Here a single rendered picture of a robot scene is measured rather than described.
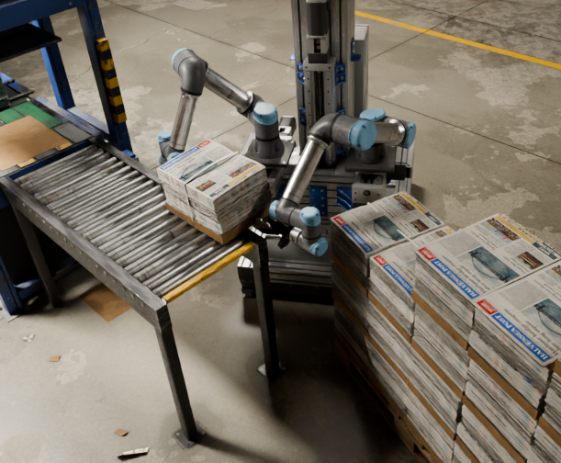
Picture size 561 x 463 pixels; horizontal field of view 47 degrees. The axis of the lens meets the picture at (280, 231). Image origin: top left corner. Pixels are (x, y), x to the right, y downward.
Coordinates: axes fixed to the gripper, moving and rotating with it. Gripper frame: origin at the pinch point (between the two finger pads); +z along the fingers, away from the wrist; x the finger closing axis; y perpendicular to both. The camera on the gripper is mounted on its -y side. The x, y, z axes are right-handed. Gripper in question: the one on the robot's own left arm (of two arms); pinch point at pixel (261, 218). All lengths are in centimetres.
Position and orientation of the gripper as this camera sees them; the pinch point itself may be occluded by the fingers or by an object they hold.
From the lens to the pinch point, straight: 274.9
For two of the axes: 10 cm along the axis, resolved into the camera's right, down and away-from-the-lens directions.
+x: -7.1, 4.8, -5.1
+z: -7.0, -4.0, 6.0
